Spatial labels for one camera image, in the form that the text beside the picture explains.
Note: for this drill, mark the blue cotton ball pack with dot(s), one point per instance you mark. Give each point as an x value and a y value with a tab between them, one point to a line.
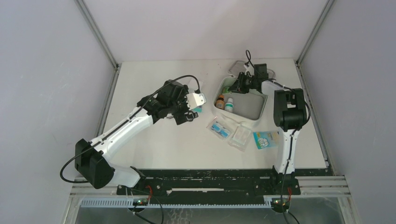
266	139

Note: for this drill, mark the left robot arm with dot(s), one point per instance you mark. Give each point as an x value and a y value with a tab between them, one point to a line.
93	158

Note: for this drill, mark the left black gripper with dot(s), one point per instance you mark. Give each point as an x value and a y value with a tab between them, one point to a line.
180	117

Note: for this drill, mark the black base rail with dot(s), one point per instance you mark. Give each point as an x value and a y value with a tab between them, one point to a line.
212	186

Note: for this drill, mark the grey plastic medicine box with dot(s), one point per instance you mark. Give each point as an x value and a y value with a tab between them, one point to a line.
247	108

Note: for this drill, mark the brown bottle orange cap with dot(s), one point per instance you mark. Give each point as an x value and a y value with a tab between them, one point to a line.
220	102

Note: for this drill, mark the right circuit board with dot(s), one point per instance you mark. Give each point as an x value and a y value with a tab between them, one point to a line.
280	202

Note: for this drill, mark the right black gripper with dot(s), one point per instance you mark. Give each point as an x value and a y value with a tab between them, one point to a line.
238	86

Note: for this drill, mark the clear plastic swab pack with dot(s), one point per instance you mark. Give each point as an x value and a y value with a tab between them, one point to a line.
240	138

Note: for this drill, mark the left circuit board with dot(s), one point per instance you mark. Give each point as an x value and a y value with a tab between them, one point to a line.
140	202

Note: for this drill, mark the grey box lid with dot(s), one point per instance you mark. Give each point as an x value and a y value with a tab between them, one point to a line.
239	66

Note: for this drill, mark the circuit board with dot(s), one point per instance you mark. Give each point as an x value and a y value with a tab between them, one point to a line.
280	202
140	202

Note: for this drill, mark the blue items zip bag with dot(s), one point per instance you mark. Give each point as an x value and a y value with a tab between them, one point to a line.
220	128

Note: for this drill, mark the white bottle green label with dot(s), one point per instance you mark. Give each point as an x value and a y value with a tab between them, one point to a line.
229	105

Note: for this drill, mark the teal bagged bandage pack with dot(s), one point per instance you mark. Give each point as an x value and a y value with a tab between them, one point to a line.
198	109

